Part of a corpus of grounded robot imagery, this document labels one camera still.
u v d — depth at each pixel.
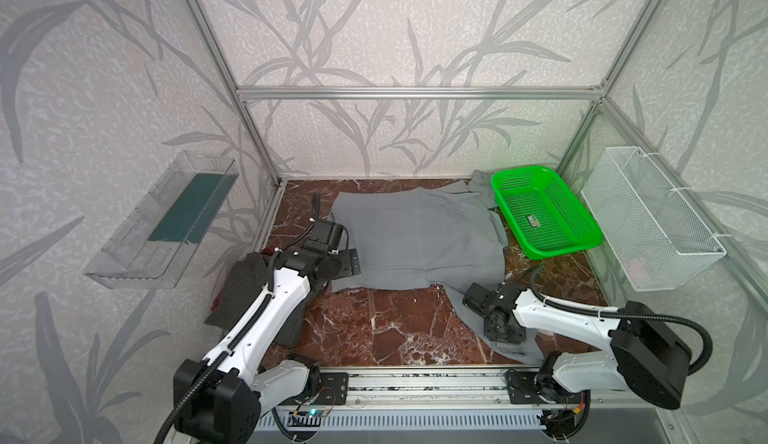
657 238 0.63
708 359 0.43
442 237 1.02
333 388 0.73
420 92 0.94
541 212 1.11
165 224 0.67
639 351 0.42
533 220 1.08
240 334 0.42
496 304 0.61
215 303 0.85
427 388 0.75
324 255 0.59
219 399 0.37
